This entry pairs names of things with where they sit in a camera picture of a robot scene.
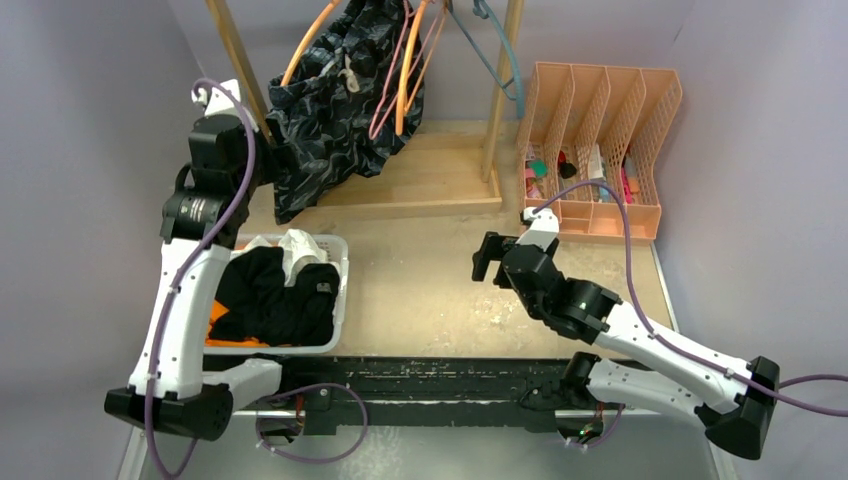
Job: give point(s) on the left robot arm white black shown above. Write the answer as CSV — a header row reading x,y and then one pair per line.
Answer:
x,y
168,390

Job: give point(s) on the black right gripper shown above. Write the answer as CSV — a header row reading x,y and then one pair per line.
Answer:
x,y
492,249

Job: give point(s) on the pink small bottle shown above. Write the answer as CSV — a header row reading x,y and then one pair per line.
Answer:
x,y
532,186

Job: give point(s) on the wooden clothes rack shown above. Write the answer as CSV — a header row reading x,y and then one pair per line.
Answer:
x,y
439,173

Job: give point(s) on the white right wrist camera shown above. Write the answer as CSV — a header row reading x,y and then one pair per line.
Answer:
x,y
542,228

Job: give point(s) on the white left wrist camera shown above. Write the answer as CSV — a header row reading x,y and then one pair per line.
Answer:
x,y
225,99

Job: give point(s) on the white shorts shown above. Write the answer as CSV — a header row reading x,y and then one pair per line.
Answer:
x,y
300,250

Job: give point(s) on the dark camouflage shorts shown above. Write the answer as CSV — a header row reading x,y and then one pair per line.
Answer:
x,y
325,111

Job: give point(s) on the green small item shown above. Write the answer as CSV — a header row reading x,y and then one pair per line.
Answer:
x,y
539,168

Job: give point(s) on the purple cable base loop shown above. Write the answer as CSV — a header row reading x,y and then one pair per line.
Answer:
x,y
314,427

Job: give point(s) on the pink plastic file organizer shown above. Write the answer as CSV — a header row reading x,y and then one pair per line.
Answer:
x,y
599,129

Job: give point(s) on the orange shorts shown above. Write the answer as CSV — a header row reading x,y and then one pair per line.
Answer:
x,y
244,325

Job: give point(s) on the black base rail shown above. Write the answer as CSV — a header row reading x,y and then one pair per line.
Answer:
x,y
431,392

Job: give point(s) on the white plastic basket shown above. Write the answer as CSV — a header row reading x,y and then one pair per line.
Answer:
x,y
338,251

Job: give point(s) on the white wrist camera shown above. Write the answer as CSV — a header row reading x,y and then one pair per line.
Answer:
x,y
225,99
542,228

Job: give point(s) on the pink thin hanger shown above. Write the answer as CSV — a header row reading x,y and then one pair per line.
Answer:
x,y
386,104

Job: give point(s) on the orange hanger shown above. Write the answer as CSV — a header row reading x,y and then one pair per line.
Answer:
x,y
417,57
307,39

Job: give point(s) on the black shorts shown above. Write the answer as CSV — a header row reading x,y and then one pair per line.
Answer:
x,y
305,309

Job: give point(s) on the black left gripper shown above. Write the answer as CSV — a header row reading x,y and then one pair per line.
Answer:
x,y
282,159

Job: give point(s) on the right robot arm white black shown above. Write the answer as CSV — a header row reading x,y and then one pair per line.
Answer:
x,y
676,377

